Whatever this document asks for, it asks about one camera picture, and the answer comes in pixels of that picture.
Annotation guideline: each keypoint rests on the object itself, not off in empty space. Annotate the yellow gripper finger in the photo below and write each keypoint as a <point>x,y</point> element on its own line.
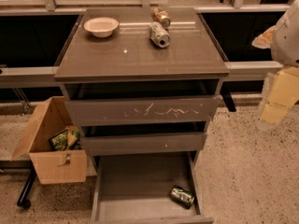
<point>280,93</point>
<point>264,40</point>

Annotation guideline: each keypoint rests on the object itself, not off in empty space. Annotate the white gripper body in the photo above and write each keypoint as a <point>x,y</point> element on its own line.
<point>287,42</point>

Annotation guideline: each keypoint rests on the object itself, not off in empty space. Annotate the top grey drawer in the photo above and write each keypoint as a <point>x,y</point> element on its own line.
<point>141,111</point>

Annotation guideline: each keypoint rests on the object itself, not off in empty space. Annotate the grey drawer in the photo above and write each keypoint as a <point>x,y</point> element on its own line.
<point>135,189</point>
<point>141,111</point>
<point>138,144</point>

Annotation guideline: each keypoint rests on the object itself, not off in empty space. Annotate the silver green soda can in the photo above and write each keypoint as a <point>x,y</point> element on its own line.
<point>158,35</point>

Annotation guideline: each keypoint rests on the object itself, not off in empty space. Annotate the orange soda can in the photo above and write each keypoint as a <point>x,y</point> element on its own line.
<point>160,15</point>

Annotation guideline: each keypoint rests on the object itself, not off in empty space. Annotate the middle grey drawer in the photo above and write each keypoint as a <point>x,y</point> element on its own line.
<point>138,144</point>

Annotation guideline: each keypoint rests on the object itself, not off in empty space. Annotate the grey drawer cabinet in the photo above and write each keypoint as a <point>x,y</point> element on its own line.
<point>128,65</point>

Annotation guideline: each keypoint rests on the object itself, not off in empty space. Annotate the bottom grey drawer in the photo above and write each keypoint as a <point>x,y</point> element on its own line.
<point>135,189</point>

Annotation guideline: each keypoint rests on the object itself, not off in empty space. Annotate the white bowl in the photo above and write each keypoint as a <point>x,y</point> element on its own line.
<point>101,27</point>

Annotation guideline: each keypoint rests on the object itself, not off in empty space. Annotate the green snack bag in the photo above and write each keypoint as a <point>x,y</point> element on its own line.
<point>65,139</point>

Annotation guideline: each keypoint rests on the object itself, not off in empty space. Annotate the cardboard box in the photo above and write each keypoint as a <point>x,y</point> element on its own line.
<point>50,121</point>

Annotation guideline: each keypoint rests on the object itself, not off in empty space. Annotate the black table leg with caster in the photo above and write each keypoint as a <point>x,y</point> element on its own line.
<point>23,201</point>

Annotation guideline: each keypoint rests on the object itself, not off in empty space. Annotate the grey metal rail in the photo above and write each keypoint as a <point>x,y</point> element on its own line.
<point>42,77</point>

